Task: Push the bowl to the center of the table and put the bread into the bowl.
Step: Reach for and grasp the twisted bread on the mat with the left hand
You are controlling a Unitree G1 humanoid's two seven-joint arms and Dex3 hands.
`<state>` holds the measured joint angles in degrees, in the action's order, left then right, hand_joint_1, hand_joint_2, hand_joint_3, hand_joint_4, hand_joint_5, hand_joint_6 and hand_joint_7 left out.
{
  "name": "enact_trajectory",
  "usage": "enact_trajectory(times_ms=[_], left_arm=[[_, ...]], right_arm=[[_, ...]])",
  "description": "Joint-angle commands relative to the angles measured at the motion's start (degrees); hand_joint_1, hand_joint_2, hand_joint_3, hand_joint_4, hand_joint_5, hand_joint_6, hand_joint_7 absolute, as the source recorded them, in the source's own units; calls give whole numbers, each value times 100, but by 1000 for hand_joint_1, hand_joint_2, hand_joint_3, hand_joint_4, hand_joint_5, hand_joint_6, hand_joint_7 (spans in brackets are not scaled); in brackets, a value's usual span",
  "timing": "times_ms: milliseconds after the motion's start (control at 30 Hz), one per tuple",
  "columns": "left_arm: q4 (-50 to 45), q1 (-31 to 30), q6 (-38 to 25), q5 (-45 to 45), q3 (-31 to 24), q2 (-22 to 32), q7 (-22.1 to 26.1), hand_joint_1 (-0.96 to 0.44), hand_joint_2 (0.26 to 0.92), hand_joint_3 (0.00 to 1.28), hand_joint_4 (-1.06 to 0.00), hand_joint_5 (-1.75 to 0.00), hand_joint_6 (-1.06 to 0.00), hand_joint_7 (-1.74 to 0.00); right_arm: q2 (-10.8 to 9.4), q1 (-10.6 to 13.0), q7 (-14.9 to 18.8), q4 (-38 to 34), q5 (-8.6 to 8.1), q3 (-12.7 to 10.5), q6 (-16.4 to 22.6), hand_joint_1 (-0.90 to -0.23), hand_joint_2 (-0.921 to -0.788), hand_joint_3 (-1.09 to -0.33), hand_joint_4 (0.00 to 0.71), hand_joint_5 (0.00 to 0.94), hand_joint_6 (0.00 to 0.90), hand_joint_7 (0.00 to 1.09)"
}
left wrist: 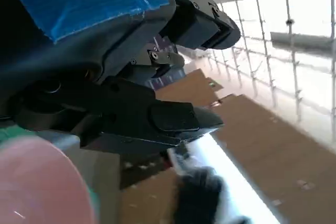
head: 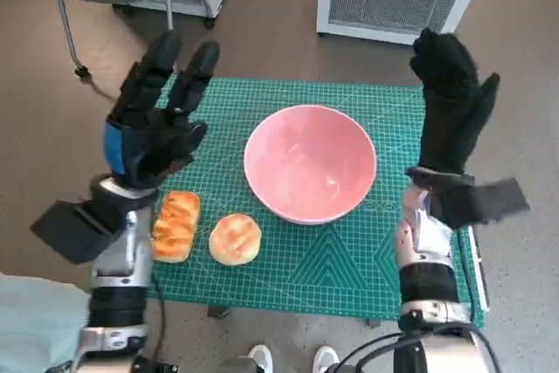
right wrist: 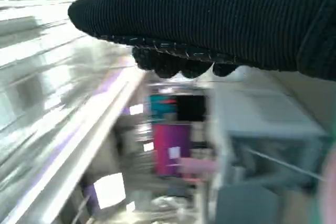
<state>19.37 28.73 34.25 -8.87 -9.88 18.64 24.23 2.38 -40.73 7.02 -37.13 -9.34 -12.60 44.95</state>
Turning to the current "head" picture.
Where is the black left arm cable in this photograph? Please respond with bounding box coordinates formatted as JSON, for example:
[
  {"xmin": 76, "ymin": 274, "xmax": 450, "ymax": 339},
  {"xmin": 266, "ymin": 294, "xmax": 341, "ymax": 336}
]
[{"xmin": 143, "ymin": 276, "xmax": 169, "ymax": 361}]

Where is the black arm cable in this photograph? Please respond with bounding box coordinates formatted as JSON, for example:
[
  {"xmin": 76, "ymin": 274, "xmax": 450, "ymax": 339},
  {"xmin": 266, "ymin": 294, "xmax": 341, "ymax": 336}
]
[
  {"xmin": 335, "ymin": 328, "xmax": 503, "ymax": 373},
  {"xmin": 143, "ymin": 276, "xmax": 169, "ymax": 361}
]

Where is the pink bowl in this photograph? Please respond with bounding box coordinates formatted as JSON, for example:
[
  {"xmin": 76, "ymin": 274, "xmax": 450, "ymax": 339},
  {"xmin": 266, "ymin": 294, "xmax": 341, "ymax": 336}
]
[{"xmin": 243, "ymin": 105, "xmax": 378, "ymax": 226}]

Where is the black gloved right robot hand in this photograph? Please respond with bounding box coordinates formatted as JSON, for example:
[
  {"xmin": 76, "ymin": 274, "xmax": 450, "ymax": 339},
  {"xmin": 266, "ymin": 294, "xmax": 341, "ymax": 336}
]
[{"xmin": 409, "ymin": 27, "xmax": 501, "ymax": 176}]

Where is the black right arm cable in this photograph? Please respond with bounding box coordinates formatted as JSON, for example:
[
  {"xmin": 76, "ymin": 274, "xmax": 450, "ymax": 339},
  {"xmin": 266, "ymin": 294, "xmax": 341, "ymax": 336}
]
[{"xmin": 335, "ymin": 328, "xmax": 503, "ymax": 373}]

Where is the green cutting mat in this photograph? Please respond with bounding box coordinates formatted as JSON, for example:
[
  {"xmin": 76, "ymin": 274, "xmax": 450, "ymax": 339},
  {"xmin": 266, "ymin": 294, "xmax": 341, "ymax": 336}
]
[{"xmin": 146, "ymin": 77, "xmax": 490, "ymax": 326}]

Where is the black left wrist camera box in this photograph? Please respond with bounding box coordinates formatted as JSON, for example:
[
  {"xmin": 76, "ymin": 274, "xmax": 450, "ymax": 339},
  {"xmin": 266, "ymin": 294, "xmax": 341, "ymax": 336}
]
[{"xmin": 30, "ymin": 198, "xmax": 132, "ymax": 265}]

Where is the round toy bread bun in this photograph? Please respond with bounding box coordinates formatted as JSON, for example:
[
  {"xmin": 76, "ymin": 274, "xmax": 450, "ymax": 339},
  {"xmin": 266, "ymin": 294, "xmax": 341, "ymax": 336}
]
[{"xmin": 208, "ymin": 212, "xmax": 263, "ymax": 266}]

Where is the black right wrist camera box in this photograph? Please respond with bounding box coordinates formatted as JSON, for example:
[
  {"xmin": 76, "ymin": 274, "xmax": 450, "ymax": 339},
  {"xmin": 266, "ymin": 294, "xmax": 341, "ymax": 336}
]
[{"xmin": 430, "ymin": 176, "xmax": 530, "ymax": 230}]

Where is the white shoe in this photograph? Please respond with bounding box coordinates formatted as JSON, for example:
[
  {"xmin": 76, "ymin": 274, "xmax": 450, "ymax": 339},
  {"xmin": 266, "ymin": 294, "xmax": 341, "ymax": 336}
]
[
  {"xmin": 313, "ymin": 345, "xmax": 337, "ymax": 373},
  {"xmin": 248, "ymin": 344, "xmax": 275, "ymax": 373}
]

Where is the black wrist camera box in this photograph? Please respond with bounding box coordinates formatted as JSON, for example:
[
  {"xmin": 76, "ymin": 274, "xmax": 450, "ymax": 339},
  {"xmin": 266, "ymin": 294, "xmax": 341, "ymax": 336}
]
[
  {"xmin": 430, "ymin": 176, "xmax": 530, "ymax": 230},
  {"xmin": 30, "ymin": 198, "xmax": 132, "ymax": 265}
]

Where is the rectangular toy bread loaf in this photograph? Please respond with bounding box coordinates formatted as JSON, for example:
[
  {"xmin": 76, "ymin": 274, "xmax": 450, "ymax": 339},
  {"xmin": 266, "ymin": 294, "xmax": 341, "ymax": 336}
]
[{"xmin": 150, "ymin": 190, "xmax": 202, "ymax": 264}]

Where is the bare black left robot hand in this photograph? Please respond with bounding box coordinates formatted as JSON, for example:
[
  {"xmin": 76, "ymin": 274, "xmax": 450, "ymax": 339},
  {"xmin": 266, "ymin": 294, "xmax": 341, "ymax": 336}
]
[{"xmin": 102, "ymin": 31, "xmax": 221, "ymax": 190}]

